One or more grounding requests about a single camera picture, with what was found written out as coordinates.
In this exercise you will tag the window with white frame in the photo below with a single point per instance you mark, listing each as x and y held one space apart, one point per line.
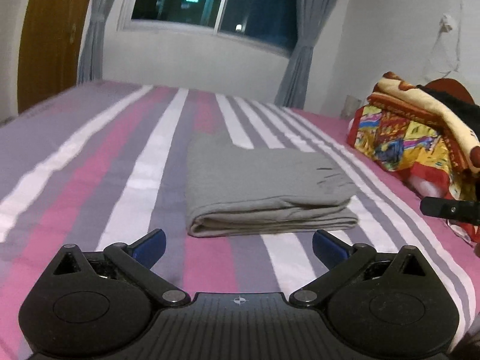
265 24

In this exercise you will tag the grey left curtain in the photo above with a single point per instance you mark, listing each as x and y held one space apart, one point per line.
91 58

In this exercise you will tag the grey right curtain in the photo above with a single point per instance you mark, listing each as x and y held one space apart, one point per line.
311 19

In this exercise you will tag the grey sweat pants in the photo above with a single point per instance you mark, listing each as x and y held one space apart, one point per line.
233 191

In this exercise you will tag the brown wooden door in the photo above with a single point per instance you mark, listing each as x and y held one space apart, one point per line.
49 49

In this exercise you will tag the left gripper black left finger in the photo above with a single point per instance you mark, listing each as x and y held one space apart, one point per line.
98 304

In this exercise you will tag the grey curtain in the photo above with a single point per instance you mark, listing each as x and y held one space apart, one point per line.
311 19
91 58

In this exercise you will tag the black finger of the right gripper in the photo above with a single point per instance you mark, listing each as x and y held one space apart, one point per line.
459 211

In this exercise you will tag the striped pink purple bed sheet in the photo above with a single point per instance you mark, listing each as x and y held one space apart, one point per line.
106 162

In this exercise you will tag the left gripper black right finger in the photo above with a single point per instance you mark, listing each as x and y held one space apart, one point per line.
379 305

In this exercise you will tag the white pink pillow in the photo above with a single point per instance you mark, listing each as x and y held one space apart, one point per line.
425 188

